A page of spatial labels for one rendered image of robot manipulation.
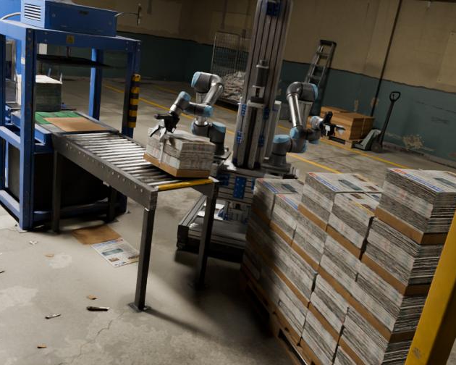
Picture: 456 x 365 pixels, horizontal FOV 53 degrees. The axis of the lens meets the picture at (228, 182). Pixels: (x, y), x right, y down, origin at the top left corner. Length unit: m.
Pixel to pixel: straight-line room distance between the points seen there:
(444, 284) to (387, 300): 0.53
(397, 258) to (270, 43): 2.11
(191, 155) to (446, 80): 7.14
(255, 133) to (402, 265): 1.92
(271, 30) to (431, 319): 2.53
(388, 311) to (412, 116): 7.75
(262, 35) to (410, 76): 6.36
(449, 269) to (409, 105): 8.20
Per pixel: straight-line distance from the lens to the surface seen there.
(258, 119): 3.60
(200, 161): 2.97
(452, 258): 1.62
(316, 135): 3.34
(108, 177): 3.09
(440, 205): 1.96
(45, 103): 4.56
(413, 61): 9.76
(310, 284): 2.59
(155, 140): 3.08
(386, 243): 2.10
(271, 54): 3.66
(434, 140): 9.54
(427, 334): 1.74
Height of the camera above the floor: 1.74
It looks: 18 degrees down
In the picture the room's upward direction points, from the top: 9 degrees clockwise
